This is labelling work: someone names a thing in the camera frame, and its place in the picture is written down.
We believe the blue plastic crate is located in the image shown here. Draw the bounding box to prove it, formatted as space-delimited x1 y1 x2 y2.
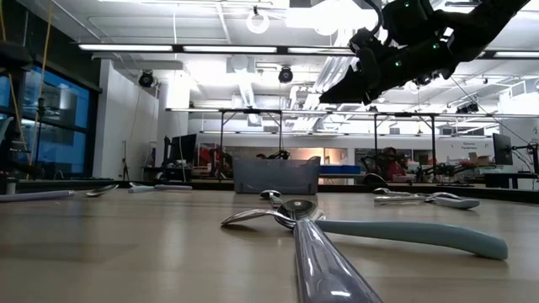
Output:
318 164 362 175

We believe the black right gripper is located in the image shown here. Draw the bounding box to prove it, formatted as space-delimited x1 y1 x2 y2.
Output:
318 28 460 106

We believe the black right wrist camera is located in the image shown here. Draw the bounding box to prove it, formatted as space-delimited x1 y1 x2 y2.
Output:
381 0 437 46

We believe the black metal table frame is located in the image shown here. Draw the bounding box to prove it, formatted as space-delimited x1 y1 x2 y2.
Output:
366 110 441 182
166 107 284 182

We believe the blue glass window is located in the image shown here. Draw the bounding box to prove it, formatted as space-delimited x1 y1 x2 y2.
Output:
0 65 92 180

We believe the silver knife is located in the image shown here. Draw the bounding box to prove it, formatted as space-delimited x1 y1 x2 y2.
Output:
373 194 435 206

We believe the thin black tripod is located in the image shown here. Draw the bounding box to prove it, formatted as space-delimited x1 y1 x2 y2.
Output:
120 140 131 182

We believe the gray plastic bin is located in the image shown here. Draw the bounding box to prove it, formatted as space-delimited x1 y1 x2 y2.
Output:
232 156 322 195

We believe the long teal-handled fork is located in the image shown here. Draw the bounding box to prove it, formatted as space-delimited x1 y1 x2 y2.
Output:
220 209 509 261

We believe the lavender-handled knife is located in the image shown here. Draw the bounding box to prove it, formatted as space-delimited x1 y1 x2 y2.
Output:
127 181 194 194

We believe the brown cardboard box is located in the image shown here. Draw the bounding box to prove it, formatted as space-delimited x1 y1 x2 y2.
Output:
467 151 492 167

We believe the black computer monitor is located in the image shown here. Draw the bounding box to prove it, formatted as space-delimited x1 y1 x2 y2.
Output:
167 133 198 167
492 132 515 167

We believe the pale-handled spoon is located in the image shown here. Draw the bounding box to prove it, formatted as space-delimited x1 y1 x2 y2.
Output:
372 187 418 199

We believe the black equipment cart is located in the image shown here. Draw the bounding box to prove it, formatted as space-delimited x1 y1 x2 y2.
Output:
142 165 195 183

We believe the black desk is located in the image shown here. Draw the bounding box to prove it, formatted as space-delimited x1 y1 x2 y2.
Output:
483 171 539 190

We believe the overhead light rail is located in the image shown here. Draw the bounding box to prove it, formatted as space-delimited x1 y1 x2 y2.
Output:
77 43 539 59

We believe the white hanging ring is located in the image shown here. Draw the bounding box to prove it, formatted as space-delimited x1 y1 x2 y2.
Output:
246 10 270 35

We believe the large lavender-handled spoon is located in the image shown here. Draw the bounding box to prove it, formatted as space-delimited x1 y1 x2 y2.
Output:
275 198 384 303

